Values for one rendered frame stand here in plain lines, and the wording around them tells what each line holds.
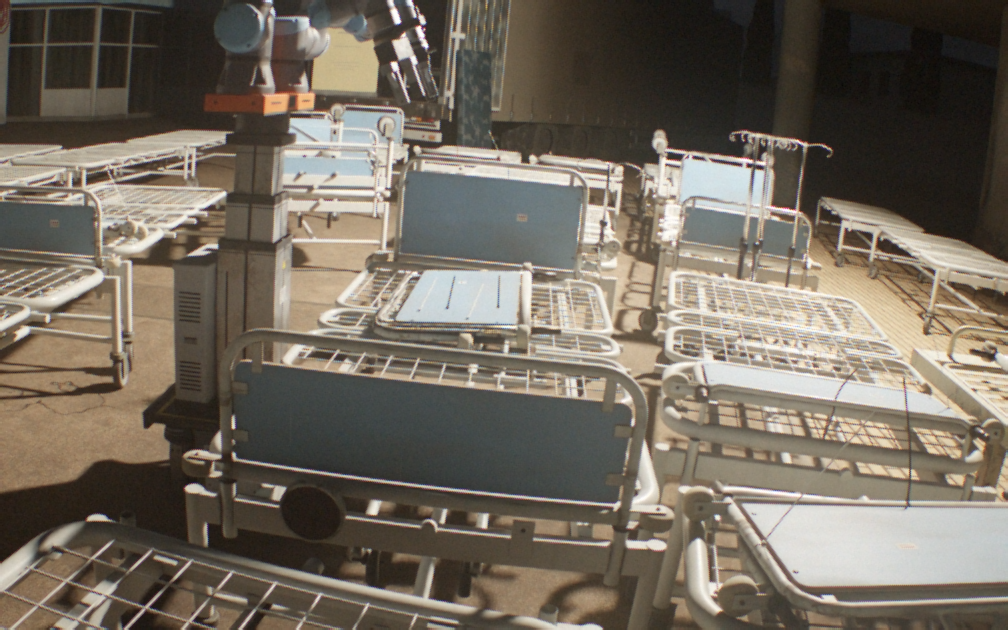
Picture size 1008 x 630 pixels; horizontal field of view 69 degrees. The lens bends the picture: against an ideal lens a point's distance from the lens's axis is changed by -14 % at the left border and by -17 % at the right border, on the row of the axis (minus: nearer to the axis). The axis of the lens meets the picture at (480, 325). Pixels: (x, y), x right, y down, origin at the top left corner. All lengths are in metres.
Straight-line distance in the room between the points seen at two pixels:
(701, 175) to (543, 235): 3.31
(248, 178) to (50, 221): 1.24
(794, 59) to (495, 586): 11.15
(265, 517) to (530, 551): 0.49
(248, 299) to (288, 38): 0.75
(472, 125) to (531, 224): 8.10
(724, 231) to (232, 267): 2.92
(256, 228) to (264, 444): 0.91
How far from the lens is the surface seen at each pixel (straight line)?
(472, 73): 11.48
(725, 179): 6.58
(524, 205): 3.38
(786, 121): 12.71
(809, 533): 1.49
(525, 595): 2.20
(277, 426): 1.53
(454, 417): 1.46
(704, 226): 4.60
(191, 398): 2.44
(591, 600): 2.22
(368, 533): 1.56
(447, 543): 1.55
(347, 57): 12.75
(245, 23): 1.99
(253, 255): 2.33
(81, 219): 3.30
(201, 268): 2.31
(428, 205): 3.40
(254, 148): 2.33
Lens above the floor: 1.21
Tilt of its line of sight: 16 degrees down
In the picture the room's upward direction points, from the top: 5 degrees clockwise
